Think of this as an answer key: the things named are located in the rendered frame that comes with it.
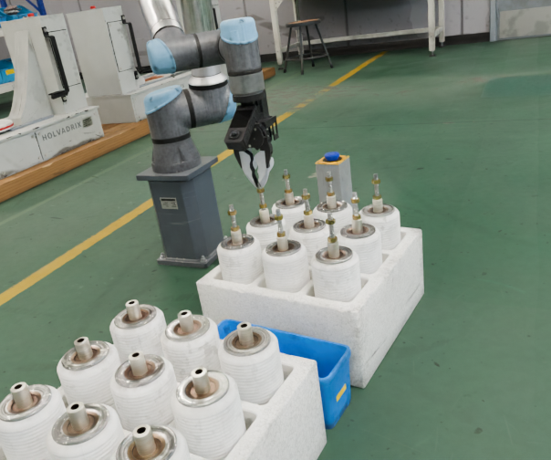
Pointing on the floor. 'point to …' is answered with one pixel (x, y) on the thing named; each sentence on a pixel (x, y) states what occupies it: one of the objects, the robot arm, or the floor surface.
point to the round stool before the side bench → (308, 43)
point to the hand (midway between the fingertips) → (257, 182)
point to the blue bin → (339, 390)
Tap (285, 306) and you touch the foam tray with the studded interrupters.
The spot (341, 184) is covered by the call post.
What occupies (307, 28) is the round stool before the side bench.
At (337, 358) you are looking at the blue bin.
